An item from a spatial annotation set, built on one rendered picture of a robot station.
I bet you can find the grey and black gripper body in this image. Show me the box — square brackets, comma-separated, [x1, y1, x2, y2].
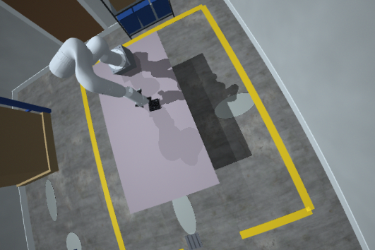
[136, 95, 149, 107]

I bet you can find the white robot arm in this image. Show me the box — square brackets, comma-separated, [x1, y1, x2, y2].
[49, 36, 143, 103]

